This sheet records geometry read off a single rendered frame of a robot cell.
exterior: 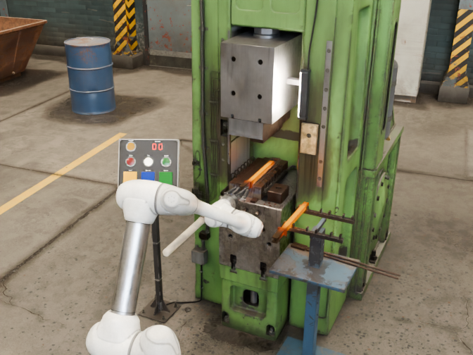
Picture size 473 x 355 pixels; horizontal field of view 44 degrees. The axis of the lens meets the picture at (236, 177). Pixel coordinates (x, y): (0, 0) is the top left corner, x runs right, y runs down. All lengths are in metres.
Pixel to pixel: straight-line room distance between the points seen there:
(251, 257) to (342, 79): 1.13
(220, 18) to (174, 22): 6.66
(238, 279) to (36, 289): 1.50
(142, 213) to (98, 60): 5.28
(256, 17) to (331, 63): 0.45
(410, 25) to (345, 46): 5.24
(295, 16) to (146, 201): 1.25
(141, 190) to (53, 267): 2.20
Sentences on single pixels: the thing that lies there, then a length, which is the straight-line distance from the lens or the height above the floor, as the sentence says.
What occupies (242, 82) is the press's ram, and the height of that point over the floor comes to 1.57.
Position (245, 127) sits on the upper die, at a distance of 3.11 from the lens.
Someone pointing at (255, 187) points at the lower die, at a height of 0.99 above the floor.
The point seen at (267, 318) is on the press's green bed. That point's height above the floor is 0.17.
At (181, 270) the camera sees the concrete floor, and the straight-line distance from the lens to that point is 4.30.
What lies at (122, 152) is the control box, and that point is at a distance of 3.34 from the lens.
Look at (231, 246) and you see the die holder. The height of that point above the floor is 0.61.
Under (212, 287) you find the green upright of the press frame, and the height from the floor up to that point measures 0.12.
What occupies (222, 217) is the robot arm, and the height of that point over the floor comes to 1.10.
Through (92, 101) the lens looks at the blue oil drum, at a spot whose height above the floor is 0.18.
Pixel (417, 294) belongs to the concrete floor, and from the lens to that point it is 4.25.
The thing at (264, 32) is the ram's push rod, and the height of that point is 1.80.
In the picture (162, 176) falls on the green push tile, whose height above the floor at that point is 1.02.
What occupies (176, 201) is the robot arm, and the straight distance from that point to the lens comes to 2.31.
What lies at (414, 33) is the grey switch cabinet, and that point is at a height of 0.95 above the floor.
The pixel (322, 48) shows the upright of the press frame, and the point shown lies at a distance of 3.01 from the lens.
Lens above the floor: 2.36
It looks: 24 degrees down
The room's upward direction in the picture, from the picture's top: straight up
